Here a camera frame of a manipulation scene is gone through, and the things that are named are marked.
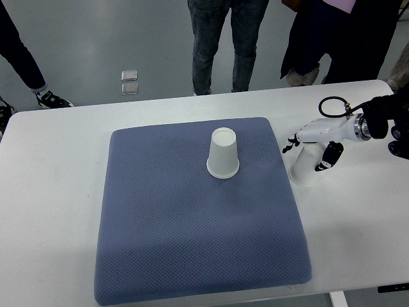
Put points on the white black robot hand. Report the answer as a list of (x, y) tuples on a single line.
[(331, 131)]

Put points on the white paper cup carried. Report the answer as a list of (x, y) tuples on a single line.
[(302, 172)]

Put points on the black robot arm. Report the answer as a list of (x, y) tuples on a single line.
[(389, 114)]

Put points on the person in dark coat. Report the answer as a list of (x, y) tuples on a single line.
[(355, 34)]

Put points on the white paper cup on mat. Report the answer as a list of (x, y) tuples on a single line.
[(222, 159)]

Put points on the white table leg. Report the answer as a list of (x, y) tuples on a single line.
[(338, 299)]

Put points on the black table control panel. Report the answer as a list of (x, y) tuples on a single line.
[(393, 288)]

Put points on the blue textured foam mat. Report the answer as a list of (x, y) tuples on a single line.
[(168, 228)]

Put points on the lower metal floor plate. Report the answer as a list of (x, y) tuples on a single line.
[(129, 88)]

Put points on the metal floor plate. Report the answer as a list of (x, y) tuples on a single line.
[(129, 88), (129, 75)]

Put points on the upper metal floor plate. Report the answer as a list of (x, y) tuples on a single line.
[(129, 75)]

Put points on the black green white sneaker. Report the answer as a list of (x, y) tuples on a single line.
[(48, 100)]

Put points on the sneaker at left edge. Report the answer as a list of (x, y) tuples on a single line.
[(6, 112)]

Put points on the person in dark trousers left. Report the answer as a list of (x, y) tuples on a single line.
[(16, 53)]

